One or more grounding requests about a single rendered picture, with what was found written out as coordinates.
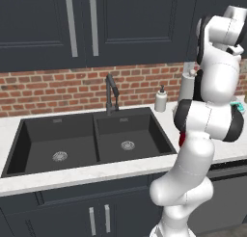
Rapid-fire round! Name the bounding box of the grey base cupboard handle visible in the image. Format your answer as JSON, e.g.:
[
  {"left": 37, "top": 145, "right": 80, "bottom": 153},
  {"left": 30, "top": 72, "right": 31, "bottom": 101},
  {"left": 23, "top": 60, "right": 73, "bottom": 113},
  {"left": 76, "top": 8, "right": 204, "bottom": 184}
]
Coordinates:
[
  {"left": 103, "top": 203, "right": 112, "bottom": 234},
  {"left": 88, "top": 206, "right": 97, "bottom": 237}
]

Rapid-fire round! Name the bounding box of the black double sink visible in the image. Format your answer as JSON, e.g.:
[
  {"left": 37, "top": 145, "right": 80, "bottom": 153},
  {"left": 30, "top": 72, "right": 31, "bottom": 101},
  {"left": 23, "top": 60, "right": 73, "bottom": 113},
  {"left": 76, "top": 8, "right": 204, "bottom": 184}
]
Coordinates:
[{"left": 0, "top": 106, "right": 178, "bottom": 179}]

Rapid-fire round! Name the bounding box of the white soap dispenser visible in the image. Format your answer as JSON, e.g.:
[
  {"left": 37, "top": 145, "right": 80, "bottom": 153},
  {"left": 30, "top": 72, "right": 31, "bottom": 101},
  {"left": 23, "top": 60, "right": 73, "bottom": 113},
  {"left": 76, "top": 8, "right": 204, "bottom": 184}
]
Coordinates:
[{"left": 153, "top": 84, "right": 169, "bottom": 113}]

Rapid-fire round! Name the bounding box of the dark base cupboard door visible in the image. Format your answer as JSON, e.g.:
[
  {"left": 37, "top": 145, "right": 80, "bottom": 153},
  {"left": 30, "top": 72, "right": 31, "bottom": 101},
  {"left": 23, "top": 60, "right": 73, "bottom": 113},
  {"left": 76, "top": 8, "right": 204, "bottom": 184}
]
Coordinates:
[
  {"left": 98, "top": 194, "right": 163, "bottom": 237},
  {"left": 3, "top": 198, "right": 101, "bottom": 237}
]

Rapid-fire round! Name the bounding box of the teal object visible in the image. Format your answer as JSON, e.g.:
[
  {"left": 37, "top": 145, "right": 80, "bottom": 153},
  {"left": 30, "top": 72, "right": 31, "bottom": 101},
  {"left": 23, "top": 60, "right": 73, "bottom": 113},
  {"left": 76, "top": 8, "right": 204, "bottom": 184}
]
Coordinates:
[{"left": 231, "top": 100, "right": 246, "bottom": 114}]

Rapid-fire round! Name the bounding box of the grey wall cupboard handle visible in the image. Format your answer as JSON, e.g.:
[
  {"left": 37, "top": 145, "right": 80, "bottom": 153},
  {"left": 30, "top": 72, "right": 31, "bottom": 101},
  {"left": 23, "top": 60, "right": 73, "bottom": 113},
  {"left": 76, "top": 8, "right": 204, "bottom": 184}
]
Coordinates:
[
  {"left": 65, "top": 0, "right": 79, "bottom": 58},
  {"left": 88, "top": 0, "right": 100, "bottom": 58}
]

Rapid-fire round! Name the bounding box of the red object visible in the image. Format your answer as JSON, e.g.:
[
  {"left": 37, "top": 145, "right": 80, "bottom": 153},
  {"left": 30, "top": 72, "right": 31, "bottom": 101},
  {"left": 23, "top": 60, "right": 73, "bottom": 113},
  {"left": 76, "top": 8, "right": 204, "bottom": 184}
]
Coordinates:
[{"left": 178, "top": 130, "right": 188, "bottom": 147}]

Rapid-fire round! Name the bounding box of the dark grey dishwasher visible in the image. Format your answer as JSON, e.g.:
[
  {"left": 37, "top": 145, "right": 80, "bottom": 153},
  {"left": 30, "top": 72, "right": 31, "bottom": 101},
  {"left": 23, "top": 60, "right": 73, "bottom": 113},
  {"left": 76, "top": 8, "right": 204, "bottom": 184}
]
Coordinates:
[{"left": 189, "top": 159, "right": 247, "bottom": 227}]

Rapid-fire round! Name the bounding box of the dark drawer front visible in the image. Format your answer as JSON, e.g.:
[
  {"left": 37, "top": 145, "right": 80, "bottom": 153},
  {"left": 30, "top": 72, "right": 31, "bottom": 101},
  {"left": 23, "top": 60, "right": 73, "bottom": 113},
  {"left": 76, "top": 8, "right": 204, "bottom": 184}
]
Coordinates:
[{"left": 36, "top": 175, "right": 154, "bottom": 206}]

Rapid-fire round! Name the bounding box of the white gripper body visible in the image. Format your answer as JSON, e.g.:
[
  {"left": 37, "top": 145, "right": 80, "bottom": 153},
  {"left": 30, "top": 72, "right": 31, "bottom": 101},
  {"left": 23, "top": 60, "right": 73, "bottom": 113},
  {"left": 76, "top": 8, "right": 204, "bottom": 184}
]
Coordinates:
[{"left": 226, "top": 44, "right": 245, "bottom": 56}]

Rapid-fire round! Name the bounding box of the dark wall cupboard door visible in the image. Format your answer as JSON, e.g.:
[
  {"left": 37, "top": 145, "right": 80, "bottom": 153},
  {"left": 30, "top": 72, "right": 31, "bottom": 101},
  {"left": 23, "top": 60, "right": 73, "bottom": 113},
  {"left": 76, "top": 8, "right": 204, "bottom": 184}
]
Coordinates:
[
  {"left": 186, "top": 0, "right": 247, "bottom": 64},
  {"left": 84, "top": 0, "right": 195, "bottom": 68},
  {"left": 0, "top": 0, "right": 87, "bottom": 73}
]

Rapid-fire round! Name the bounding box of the black tap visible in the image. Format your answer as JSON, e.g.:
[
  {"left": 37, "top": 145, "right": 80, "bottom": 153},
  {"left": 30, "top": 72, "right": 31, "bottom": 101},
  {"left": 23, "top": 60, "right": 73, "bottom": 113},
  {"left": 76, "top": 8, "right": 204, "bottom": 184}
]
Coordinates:
[{"left": 105, "top": 72, "right": 121, "bottom": 117}]

